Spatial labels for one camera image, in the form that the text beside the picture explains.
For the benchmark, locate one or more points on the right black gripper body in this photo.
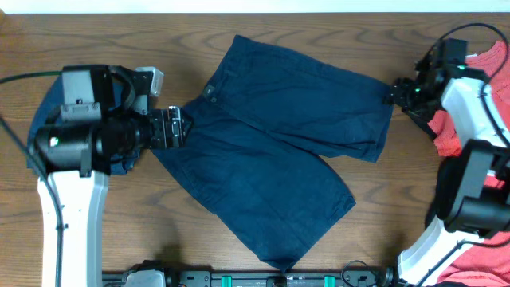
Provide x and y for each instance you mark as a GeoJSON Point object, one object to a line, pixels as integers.
{"type": "Point", "coordinates": [404, 94]}

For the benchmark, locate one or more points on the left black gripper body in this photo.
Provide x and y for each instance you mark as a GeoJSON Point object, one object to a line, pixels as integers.
{"type": "Point", "coordinates": [169, 127]}

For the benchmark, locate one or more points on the navy blue shorts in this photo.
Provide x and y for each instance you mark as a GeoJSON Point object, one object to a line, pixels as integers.
{"type": "Point", "coordinates": [261, 131]}

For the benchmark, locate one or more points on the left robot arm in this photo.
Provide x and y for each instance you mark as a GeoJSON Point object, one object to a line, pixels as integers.
{"type": "Point", "coordinates": [105, 117]}

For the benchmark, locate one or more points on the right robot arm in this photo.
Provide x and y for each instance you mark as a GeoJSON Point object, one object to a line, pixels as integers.
{"type": "Point", "coordinates": [472, 191]}

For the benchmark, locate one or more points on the folded navy shorts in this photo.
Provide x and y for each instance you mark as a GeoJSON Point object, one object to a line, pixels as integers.
{"type": "Point", "coordinates": [53, 99]}

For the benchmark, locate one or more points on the red t-shirt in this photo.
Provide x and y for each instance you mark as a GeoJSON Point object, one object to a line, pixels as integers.
{"type": "Point", "coordinates": [467, 104]}

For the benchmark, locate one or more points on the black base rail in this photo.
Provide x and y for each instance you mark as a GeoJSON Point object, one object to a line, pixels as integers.
{"type": "Point", "coordinates": [155, 273]}

